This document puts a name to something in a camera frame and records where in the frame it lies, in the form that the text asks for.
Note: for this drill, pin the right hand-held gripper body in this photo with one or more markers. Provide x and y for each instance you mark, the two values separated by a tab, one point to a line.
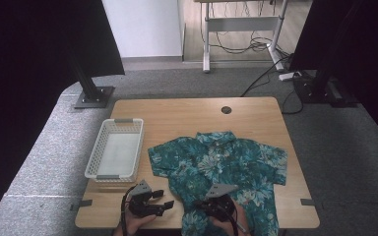
218	205

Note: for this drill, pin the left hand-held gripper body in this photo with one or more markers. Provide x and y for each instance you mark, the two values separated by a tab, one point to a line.
141	201

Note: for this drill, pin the teal floral shirt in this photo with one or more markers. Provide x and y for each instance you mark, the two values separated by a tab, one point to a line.
223	164

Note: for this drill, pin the person's left hand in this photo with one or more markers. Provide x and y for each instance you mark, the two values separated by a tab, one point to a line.
134	224

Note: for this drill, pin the person's right hand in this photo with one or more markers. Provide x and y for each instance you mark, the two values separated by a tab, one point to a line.
236	223

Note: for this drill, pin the white plastic basket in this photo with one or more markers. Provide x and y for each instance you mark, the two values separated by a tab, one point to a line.
116	154

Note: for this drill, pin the grey tape strip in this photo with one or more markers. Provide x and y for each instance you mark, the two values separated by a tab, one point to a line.
83	204
307	202

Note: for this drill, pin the black metal stand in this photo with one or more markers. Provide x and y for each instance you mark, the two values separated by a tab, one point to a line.
321	85
92	95

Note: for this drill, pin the white power strip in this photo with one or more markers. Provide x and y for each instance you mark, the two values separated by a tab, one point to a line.
287	76

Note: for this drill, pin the black curtain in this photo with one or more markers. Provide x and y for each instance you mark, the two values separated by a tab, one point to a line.
29	65
367	49

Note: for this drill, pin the white desk frame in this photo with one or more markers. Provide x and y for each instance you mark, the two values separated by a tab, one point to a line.
239	23

